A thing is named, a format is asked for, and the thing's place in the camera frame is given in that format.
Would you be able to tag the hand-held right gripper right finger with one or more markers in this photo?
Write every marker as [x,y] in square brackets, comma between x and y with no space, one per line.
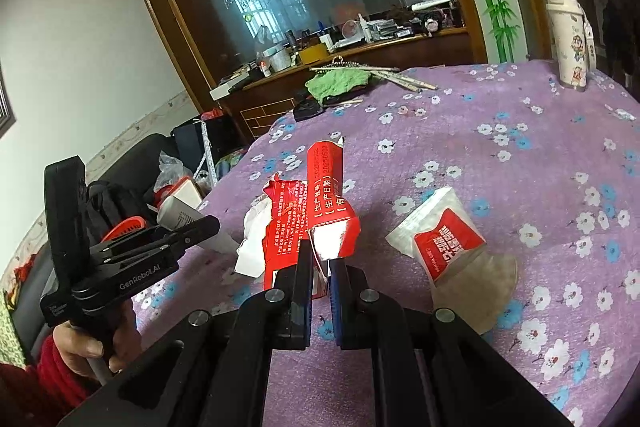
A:
[337,302]

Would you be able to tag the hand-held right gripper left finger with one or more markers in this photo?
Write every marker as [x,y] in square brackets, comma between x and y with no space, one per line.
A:
[295,287]

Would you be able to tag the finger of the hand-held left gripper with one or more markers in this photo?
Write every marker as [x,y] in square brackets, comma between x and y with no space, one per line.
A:
[150,254]
[195,229]

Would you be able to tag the red plastic basket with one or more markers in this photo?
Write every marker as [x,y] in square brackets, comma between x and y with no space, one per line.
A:
[127,226]

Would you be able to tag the red box with silver lining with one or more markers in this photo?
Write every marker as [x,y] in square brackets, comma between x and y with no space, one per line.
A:
[330,197]

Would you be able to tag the person's left forearm red sleeve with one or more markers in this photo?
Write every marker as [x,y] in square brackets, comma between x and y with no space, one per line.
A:
[30,389]

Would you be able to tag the person's left hand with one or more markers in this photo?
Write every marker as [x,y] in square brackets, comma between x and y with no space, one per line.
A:
[80,349]

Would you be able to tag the red-lidded white container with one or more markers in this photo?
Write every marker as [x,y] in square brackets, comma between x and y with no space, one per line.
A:
[177,194]

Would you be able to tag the torn white paper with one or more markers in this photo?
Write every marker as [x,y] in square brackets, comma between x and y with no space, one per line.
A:
[252,242]

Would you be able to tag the clear plastic bag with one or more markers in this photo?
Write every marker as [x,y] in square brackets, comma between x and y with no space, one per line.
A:
[170,169]

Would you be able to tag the torn red carton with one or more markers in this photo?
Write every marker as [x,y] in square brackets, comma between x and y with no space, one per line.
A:
[285,219]

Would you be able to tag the colourful bag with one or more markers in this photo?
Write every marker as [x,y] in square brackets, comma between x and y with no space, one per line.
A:
[230,163]

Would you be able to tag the black case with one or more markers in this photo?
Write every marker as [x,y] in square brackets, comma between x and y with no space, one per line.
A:
[190,138]

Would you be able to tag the red and white wrapper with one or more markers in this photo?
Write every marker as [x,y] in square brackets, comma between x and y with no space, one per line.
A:
[450,247]

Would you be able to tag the black pouch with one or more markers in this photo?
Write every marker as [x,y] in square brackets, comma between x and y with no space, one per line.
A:
[306,110]

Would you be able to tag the silver pot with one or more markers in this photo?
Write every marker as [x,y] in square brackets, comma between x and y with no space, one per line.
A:
[277,57]

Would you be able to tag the thin wooden stick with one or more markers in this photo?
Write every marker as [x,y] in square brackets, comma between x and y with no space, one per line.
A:
[347,101]

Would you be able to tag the purple floral tablecloth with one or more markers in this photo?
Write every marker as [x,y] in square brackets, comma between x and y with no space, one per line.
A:
[450,132]

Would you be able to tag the green cloth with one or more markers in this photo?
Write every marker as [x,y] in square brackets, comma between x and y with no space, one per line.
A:
[340,84]

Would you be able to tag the yellow box on counter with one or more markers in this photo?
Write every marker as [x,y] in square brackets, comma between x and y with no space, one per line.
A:
[312,53]

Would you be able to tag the wooden chopstick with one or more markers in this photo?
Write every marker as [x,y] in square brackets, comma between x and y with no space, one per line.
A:
[407,81]
[360,68]

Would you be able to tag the wooden counter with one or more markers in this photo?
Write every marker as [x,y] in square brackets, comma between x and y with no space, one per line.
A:
[350,57]

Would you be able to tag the small white fan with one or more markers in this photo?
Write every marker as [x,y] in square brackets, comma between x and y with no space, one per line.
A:
[350,29]

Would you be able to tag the white printed tumbler with lid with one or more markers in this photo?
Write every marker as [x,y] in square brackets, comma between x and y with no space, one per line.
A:
[570,42]

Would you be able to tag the dark picture frame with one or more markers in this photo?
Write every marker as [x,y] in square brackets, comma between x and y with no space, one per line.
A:
[5,102]

